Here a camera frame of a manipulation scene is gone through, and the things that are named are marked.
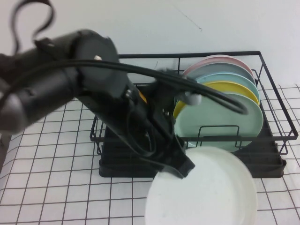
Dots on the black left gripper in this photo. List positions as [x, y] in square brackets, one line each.
[159, 131]

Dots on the white round plate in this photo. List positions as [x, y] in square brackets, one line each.
[206, 194]

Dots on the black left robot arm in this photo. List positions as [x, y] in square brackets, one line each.
[47, 98]

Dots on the mint green round plate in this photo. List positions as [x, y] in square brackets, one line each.
[222, 117]

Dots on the black dish drying rack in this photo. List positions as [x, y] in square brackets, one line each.
[267, 171]

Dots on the yellow round plate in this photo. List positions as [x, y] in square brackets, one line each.
[234, 87]

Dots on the light blue round plate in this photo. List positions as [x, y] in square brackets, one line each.
[234, 78]

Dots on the grey blue round plate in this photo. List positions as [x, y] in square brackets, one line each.
[222, 69]

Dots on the pink round plate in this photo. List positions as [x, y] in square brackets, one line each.
[222, 58]

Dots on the white black-grid tablecloth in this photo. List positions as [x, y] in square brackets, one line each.
[70, 187]

